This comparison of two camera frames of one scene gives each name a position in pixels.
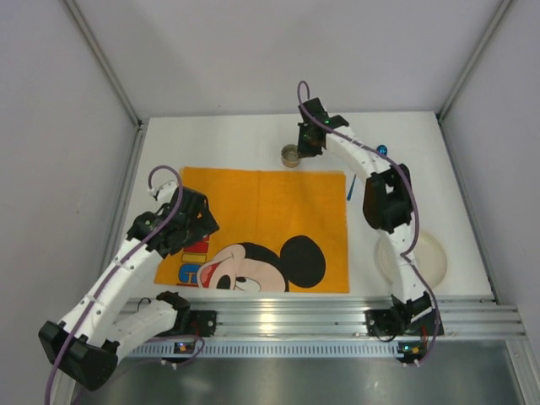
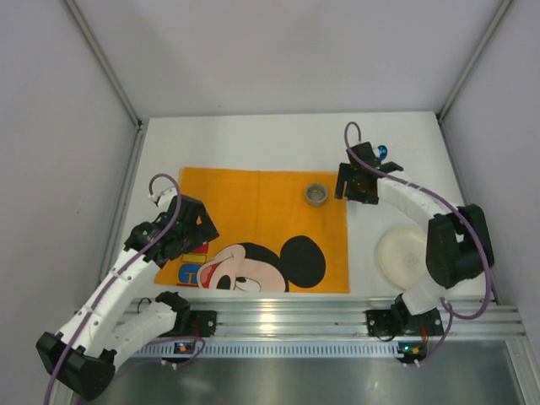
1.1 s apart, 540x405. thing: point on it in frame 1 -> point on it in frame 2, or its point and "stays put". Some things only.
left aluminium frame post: x=116 y=80 stays put
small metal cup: x=290 y=156 -> x=316 y=194
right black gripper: x=307 y=143 -> x=348 y=182
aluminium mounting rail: x=329 y=317 stays put
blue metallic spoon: x=382 y=149 stays put
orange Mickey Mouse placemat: x=278 y=231 stays put
